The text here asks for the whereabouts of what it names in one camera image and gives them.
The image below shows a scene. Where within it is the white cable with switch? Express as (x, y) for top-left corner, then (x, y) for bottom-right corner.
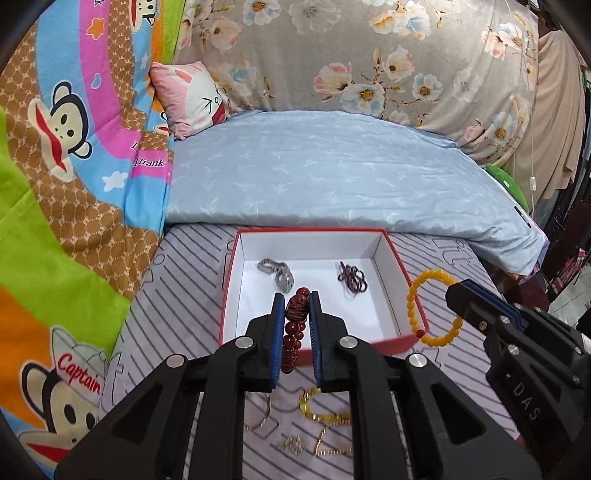
(524, 92), (541, 217)

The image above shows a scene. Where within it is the green pillow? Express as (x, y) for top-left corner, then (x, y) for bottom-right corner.
(485, 164), (532, 215)

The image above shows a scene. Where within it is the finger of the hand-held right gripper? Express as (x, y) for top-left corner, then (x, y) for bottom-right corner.
(462, 280), (591, 366)
(445, 281), (590, 394)

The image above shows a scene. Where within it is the grey floral quilt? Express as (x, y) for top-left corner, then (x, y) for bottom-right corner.
(173, 0), (541, 167)

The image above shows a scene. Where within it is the dark purple bead bracelet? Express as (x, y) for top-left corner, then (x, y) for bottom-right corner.
(337, 261), (369, 294)

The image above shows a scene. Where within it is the plaid cloth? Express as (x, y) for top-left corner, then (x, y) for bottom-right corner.
(549, 249), (589, 296)

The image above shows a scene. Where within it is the yellow amber bead chain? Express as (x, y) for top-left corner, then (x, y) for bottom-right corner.
(298, 388), (352, 425)

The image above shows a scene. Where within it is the yellow bead bracelet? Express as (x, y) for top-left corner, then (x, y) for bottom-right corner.
(406, 270), (464, 348)

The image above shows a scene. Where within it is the thin gold bangle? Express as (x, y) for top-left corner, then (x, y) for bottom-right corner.
(244, 392), (273, 432)

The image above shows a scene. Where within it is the beige curtain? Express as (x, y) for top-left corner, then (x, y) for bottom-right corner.
(501, 30), (587, 213)

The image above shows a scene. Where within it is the cartoon monkey printed blanket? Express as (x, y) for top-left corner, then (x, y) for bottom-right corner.
(0, 0), (185, 467)

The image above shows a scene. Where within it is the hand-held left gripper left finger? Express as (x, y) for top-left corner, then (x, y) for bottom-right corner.
(53, 292), (287, 480)

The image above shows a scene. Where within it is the red box with white inside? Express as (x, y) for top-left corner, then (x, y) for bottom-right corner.
(218, 227), (430, 367)

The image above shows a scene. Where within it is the dark red bead bracelet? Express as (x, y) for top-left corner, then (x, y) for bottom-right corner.
(281, 287), (311, 376)

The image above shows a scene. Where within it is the silver chain bracelet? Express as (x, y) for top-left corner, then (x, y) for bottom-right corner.
(257, 258), (295, 292)

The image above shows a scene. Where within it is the pink rabbit pillow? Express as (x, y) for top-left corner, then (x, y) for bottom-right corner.
(149, 61), (232, 140)

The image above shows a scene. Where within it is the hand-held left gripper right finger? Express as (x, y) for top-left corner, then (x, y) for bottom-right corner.
(308, 291), (541, 480)

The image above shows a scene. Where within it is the light blue duvet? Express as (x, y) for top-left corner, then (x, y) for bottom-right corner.
(164, 110), (550, 278)

